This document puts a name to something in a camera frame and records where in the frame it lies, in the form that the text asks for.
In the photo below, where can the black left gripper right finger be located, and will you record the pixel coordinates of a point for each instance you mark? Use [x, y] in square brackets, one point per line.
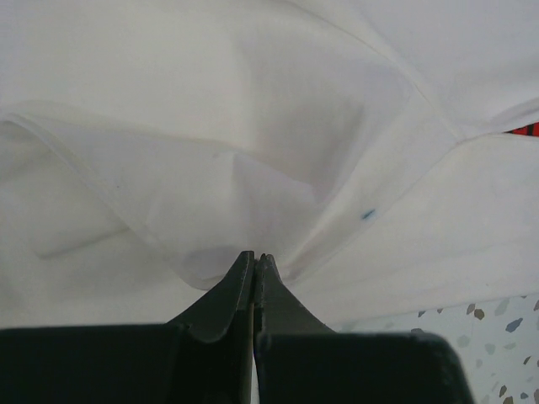
[301, 360]

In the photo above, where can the white t-shirt red print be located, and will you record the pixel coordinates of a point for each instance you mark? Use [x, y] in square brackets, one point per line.
[366, 145]

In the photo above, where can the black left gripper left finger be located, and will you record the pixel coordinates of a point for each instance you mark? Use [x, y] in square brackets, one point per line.
[203, 355]

